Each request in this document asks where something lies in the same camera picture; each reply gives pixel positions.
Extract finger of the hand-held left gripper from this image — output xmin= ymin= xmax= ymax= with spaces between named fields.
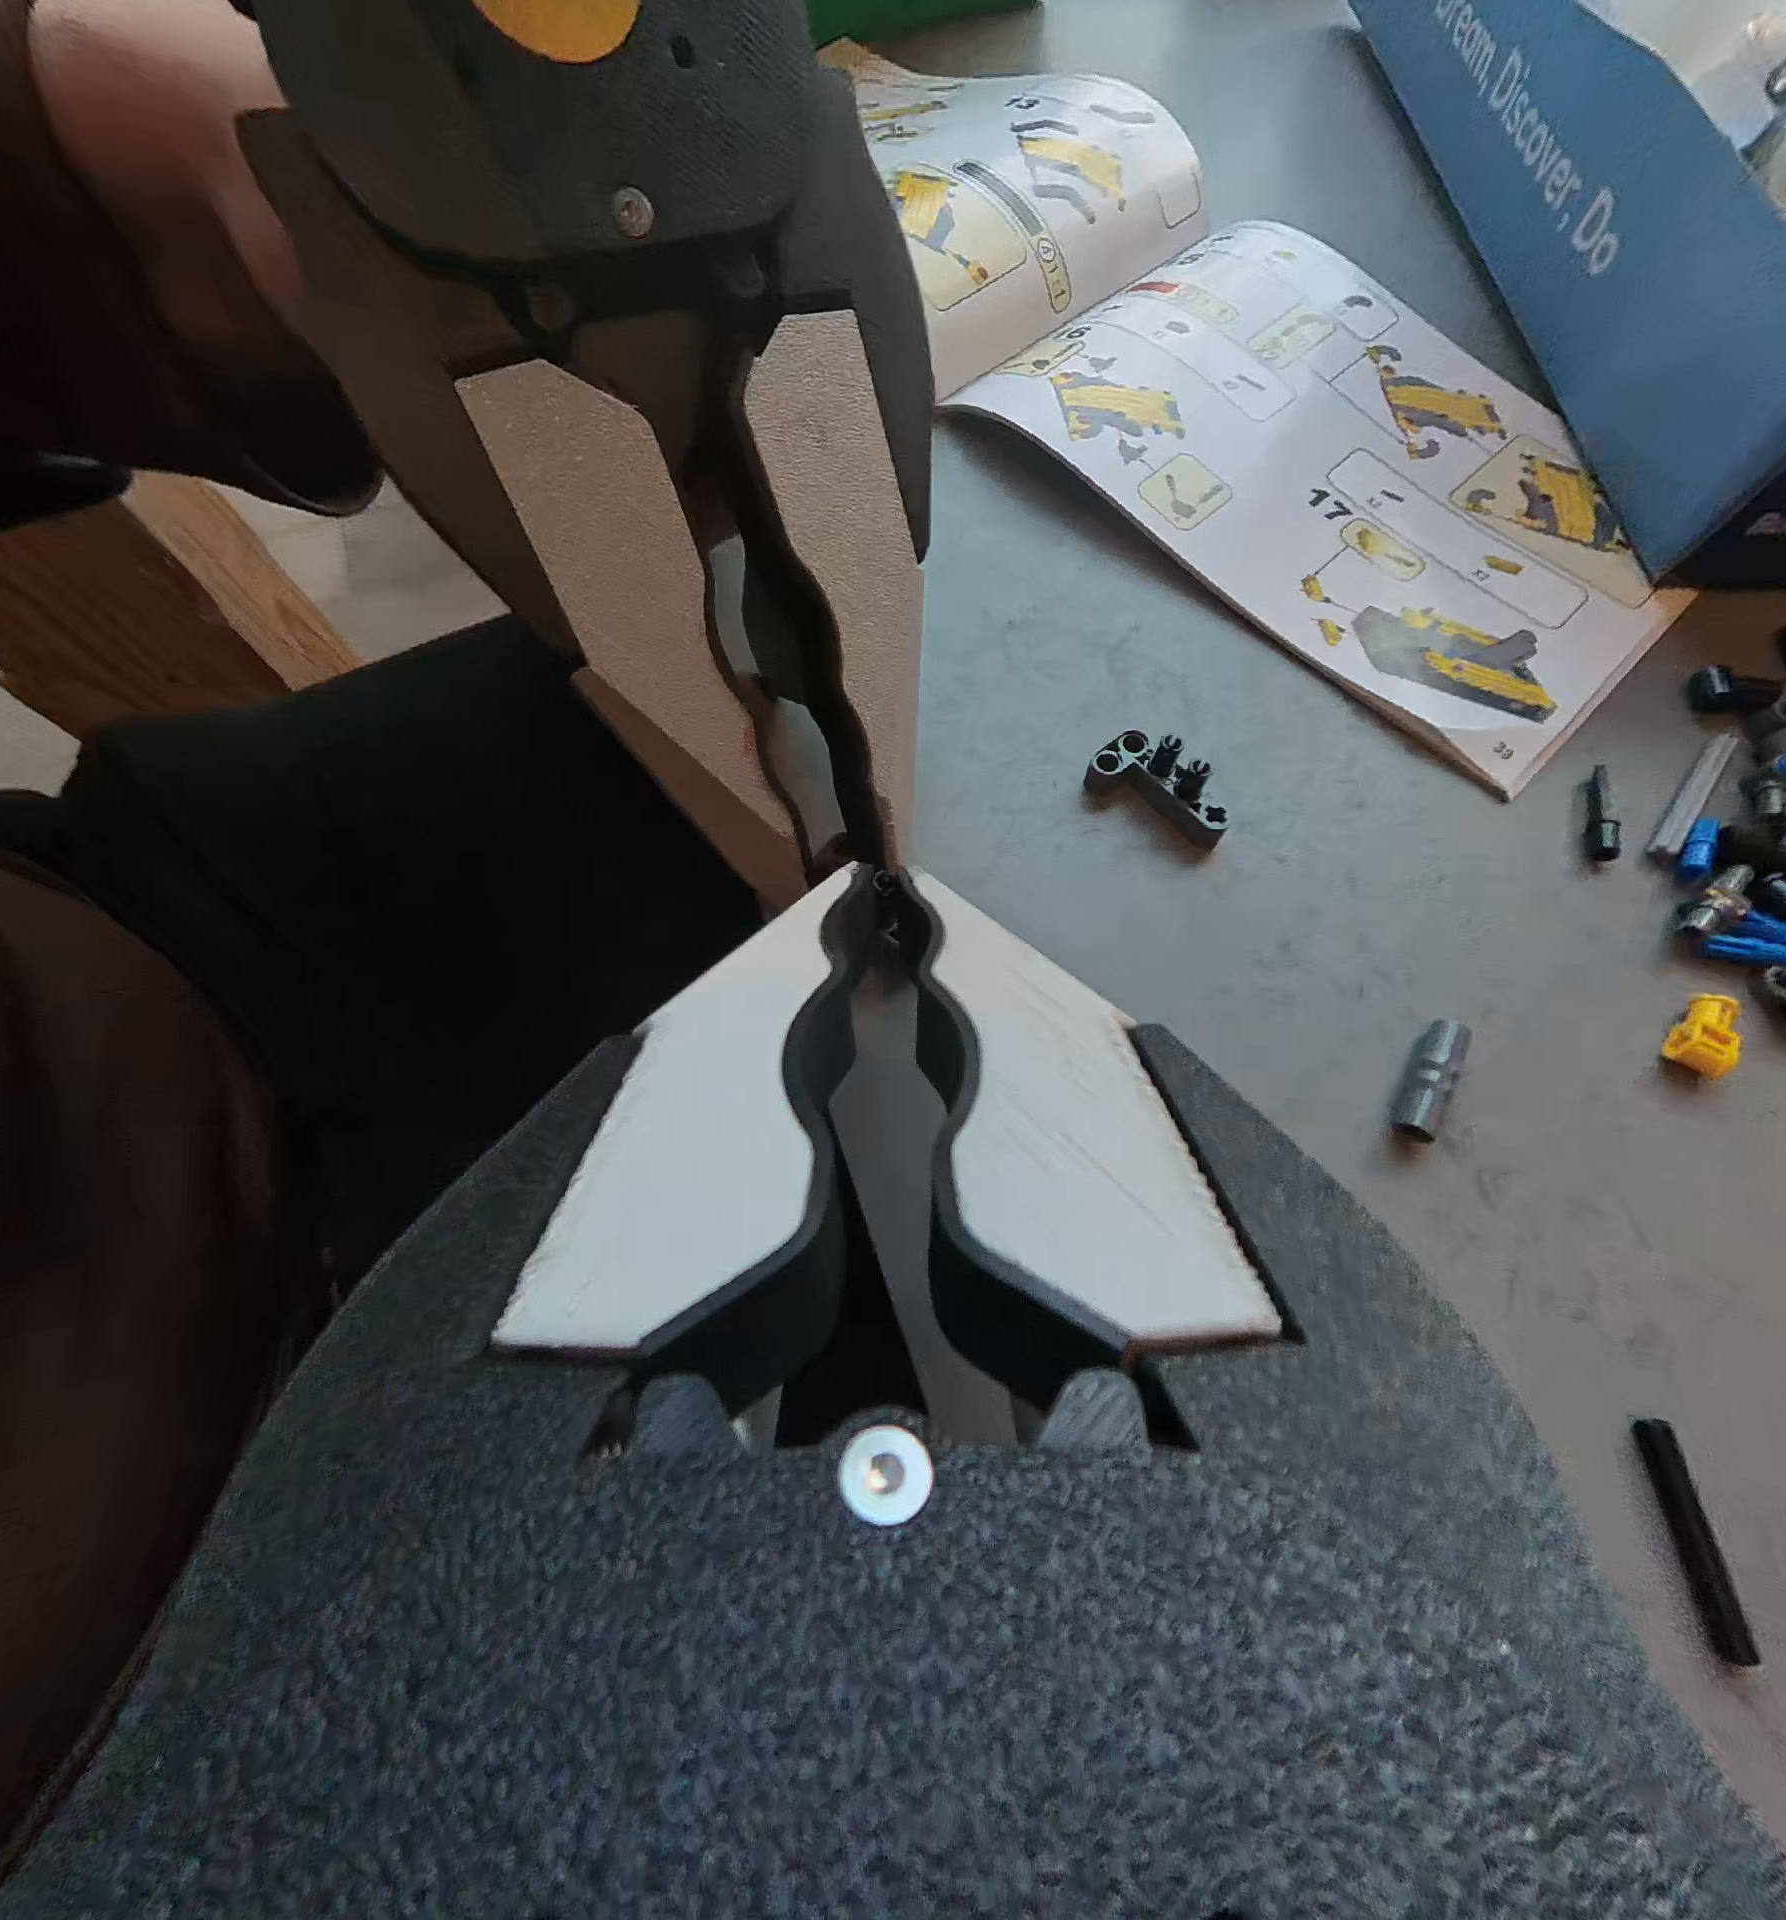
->
xmin=740 ymin=305 xmax=928 ymax=873
xmin=452 ymin=356 xmax=854 ymax=912

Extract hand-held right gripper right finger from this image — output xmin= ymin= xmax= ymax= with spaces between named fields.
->
xmin=892 ymin=866 xmax=1287 ymax=1408

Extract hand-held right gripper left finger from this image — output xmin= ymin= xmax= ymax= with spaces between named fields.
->
xmin=491 ymin=863 xmax=875 ymax=1362

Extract person's left forearm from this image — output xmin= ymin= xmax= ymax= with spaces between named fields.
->
xmin=0 ymin=0 xmax=393 ymax=548

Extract grey desk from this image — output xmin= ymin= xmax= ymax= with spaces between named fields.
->
xmin=751 ymin=0 xmax=1786 ymax=1908

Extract grey axle connector tube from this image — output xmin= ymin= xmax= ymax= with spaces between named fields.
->
xmin=1389 ymin=1021 xmax=1473 ymax=1144

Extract person's legs in black pants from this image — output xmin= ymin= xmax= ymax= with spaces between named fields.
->
xmin=53 ymin=615 xmax=767 ymax=1292

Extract green plastic bin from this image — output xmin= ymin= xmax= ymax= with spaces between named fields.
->
xmin=810 ymin=0 xmax=1046 ymax=47

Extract open instruction booklet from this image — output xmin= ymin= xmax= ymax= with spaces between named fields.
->
xmin=834 ymin=67 xmax=1698 ymax=804

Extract person's brown sweater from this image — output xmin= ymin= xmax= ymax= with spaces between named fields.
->
xmin=0 ymin=839 xmax=294 ymax=1908

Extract small yellow connector piece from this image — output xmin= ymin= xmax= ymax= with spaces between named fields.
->
xmin=1658 ymin=993 xmax=1746 ymax=1077

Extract short black axle rod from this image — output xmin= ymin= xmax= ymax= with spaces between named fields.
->
xmin=1632 ymin=1418 xmax=1762 ymax=1666

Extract dark blue cardboard box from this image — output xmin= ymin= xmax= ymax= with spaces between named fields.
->
xmin=1350 ymin=0 xmax=1786 ymax=591

